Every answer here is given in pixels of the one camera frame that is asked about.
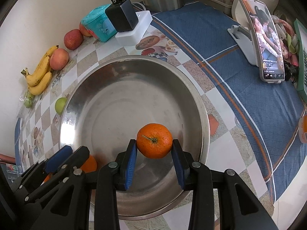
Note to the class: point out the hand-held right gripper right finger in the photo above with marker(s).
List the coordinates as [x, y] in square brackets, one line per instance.
[178, 167]

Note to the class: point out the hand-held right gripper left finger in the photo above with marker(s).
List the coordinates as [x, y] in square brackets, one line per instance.
[130, 164]

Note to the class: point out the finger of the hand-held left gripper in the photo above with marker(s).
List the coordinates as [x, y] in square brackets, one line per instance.
[80, 154]
[60, 155]

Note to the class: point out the stainless steel basin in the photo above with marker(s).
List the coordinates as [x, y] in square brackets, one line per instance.
[120, 105]

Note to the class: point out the clear plastic package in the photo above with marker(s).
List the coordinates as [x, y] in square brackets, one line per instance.
[10, 171]

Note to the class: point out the green lime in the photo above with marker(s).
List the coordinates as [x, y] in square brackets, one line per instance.
[61, 105]

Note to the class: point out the red bar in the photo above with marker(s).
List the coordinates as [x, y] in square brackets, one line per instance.
[4, 158]

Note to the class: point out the small green fruit in wrap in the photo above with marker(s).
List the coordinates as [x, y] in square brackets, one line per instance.
[28, 101]

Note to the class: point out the yellow banana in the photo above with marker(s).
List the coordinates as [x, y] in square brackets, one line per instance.
[38, 76]
[42, 86]
[52, 51]

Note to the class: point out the blue tablecloth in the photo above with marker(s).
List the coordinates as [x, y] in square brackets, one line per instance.
[239, 95]

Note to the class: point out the pale pink apple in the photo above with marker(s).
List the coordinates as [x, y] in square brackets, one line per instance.
[59, 58]

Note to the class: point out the dark red apple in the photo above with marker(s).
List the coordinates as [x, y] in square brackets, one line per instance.
[73, 39]

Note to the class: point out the teal toy box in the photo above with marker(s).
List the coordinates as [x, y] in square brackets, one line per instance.
[100, 25]

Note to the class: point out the orange bottle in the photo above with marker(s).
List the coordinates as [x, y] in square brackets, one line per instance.
[304, 129]

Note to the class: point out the white power strip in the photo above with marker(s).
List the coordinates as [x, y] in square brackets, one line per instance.
[140, 26]

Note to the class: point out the black charger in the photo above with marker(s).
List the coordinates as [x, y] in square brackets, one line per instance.
[120, 15]

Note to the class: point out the white phone stand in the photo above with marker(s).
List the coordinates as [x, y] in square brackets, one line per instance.
[242, 36]

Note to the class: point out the smartphone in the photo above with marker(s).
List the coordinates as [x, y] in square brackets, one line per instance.
[266, 40]

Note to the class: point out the green box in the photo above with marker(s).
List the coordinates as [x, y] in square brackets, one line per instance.
[302, 60]

